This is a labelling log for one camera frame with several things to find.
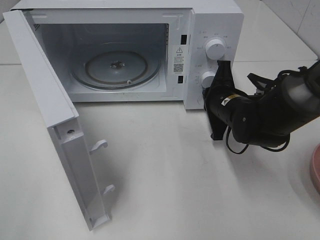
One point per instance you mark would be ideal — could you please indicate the white round knob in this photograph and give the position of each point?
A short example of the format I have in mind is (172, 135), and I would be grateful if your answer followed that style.
(207, 78)
(215, 48)

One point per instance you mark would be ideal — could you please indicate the white microwave door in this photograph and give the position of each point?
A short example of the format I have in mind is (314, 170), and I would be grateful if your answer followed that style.
(60, 117)

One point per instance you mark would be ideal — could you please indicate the glass microwave turntable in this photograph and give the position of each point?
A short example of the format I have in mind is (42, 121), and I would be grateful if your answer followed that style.
(114, 65)

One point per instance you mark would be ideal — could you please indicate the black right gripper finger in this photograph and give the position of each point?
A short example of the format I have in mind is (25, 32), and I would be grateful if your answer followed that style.
(224, 72)

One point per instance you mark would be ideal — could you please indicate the upper white round knob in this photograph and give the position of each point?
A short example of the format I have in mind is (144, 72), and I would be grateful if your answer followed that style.
(215, 48)

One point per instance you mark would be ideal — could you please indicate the lower white round knob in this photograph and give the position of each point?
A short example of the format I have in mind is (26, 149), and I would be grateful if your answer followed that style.
(207, 78)

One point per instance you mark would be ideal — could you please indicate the white warning label sticker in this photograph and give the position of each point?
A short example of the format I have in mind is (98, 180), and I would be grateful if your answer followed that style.
(178, 53)

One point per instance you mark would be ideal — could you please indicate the white microwave oven body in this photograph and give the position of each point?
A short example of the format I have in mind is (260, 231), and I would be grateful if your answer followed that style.
(66, 25)

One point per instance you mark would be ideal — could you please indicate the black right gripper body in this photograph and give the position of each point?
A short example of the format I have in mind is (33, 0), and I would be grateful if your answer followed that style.
(216, 98)

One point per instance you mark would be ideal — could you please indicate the pink round plate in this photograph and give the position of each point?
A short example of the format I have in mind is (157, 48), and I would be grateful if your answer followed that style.
(315, 168)

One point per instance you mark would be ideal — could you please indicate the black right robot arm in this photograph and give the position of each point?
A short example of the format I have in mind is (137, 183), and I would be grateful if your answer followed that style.
(268, 117)

